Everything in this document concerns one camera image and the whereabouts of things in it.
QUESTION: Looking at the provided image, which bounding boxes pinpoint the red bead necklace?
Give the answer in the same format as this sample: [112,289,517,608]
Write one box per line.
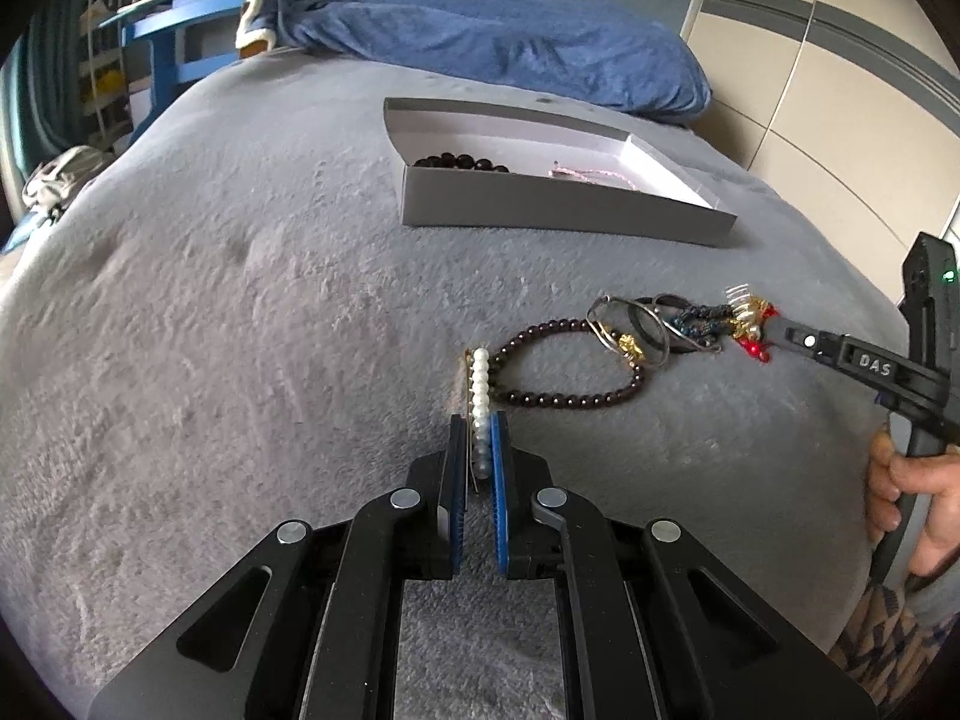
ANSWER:
[730,297,783,366]

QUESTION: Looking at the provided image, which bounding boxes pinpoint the dark blue bead bracelet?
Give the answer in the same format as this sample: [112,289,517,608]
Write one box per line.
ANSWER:
[662,301,740,350]

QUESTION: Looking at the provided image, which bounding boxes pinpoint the metal bangle rings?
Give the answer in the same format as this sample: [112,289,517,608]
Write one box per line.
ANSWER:
[586,292,726,371]

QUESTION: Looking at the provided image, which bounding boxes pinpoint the dark brown bead bracelet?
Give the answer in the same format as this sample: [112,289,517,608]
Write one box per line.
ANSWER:
[485,317,650,410]

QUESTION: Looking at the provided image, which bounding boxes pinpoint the white pearl hair clip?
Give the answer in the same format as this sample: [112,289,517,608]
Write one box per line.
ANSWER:
[464,346,493,483]

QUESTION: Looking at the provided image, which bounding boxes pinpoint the black bead bracelet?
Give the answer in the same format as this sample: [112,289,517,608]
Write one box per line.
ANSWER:
[412,151,513,176]

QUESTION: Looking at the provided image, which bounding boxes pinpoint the patterned sleeve forearm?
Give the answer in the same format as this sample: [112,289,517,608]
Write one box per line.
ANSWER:
[828,535,958,718]

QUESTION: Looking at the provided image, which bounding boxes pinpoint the right hand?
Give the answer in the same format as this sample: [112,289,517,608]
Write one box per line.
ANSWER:
[865,429,960,579]

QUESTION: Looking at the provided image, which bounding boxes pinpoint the beige wardrobe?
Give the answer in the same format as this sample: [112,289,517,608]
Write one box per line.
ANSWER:
[685,0,958,299]

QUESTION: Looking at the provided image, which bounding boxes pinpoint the grey bed cover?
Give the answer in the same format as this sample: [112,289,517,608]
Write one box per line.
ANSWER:
[2,52,907,718]

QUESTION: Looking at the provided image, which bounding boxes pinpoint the blue duvet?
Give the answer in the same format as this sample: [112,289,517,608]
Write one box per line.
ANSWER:
[236,0,711,124]

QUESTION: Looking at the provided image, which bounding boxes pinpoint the grey shallow cardboard box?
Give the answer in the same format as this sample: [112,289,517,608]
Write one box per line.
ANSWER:
[382,98,737,247]

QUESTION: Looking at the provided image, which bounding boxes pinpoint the white shoes on floor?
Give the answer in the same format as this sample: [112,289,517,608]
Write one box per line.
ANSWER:
[21,145,114,221]

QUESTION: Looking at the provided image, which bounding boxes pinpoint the teal curtain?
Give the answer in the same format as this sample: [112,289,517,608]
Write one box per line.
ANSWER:
[2,4,85,179]

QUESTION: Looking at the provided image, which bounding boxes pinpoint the white shelf rack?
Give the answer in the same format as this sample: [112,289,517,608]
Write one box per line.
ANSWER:
[78,0,132,151]

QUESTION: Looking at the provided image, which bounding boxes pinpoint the blue desk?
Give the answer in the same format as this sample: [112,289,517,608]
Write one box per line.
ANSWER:
[104,0,244,142]

